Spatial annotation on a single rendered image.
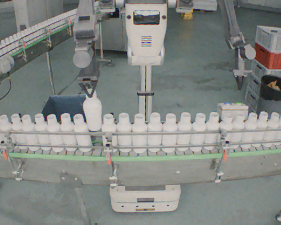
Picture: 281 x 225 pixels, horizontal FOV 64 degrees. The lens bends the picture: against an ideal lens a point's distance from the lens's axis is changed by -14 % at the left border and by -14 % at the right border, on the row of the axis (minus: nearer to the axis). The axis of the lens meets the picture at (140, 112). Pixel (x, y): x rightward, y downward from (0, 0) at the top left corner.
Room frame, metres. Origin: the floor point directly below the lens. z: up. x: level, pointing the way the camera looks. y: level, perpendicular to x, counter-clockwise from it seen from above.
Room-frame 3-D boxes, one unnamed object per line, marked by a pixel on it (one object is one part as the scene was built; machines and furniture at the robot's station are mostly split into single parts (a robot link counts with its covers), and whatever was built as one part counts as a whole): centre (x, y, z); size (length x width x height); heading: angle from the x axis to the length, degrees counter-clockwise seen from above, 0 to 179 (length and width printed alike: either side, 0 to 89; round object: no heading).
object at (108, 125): (0.81, 0.12, 1.08); 0.06 x 0.06 x 0.17
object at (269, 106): (2.25, -1.54, 0.32); 0.45 x 0.45 x 0.64
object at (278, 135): (0.83, -0.65, 1.08); 0.06 x 0.06 x 0.17
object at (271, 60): (2.80, -1.80, 0.78); 0.61 x 0.41 x 0.22; 98
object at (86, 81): (0.81, 0.18, 1.30); 0.07 x 0.07 x 0.09; 1
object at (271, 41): (2.79, -1.79, 1.00); 0.61 x 0.41 x 0.22; 98
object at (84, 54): (0.77, 0.18, 1.47); 0.12 x 0.09 x 0.12; 1
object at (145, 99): (1.47, -0.03, 0.74); 0.11 x 0.11 x 0.40; 1
